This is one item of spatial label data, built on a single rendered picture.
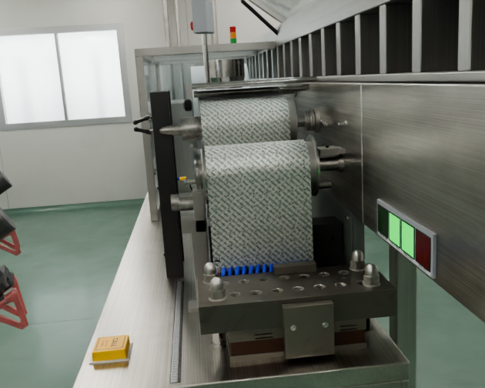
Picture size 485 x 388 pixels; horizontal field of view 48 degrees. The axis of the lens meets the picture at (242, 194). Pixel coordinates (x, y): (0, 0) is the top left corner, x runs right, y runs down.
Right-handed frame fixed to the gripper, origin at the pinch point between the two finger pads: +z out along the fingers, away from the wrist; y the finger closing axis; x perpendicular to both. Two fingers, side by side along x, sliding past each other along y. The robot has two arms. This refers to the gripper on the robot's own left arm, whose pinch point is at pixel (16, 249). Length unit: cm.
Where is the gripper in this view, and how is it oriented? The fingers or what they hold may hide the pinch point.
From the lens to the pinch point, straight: 160.2
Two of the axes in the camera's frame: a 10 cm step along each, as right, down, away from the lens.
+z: 5.0, 7.8, 3.7
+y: -4.0, -1.7, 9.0
